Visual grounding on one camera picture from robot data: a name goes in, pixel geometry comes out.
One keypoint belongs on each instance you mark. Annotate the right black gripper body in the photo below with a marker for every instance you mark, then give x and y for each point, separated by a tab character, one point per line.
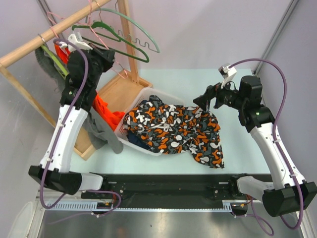
227	96

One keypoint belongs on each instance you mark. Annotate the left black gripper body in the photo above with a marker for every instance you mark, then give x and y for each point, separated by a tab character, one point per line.
101	60

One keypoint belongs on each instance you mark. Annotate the orange camouflage patterned shorts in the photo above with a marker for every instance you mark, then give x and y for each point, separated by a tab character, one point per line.
174	129

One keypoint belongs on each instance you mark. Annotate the pink wire hanger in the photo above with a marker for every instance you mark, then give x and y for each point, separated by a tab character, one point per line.
89	24

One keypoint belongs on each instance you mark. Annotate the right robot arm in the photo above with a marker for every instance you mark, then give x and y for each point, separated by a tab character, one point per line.
289	191

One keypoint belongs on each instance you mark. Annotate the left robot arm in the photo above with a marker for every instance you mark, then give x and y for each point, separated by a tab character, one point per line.
53	172

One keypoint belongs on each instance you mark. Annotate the lime green hanger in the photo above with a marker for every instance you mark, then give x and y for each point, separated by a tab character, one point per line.
57	63

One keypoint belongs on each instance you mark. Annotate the dark green hanger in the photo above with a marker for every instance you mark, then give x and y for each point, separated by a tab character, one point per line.
113	40

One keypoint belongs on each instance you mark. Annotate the wooden clothes rack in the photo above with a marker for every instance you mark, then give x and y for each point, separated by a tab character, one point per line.
119	92

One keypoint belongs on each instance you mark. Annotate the orange garment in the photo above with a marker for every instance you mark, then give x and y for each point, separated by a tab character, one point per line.
99	62

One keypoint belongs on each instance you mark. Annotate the white plastic laundry basket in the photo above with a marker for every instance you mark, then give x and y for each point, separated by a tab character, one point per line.
145	93

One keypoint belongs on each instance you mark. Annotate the grey garment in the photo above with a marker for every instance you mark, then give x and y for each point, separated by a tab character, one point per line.
100	122

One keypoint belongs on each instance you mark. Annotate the navy blue garment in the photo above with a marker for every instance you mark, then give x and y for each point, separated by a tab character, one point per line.
132	138

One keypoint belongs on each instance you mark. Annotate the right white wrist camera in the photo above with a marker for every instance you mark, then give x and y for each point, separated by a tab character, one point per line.
228	72

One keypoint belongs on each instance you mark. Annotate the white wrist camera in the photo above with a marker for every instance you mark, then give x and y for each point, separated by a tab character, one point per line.
228	72
76	39

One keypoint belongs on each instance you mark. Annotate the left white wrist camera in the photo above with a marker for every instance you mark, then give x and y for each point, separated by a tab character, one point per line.
76	39

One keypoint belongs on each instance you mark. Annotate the aluminium frame post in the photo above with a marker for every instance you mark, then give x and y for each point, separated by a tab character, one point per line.
291	8

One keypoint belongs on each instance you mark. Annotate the white slotted cable duct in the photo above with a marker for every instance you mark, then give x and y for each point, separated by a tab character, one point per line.
100	207

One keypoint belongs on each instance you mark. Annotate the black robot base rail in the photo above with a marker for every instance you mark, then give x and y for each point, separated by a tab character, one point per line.
172	191

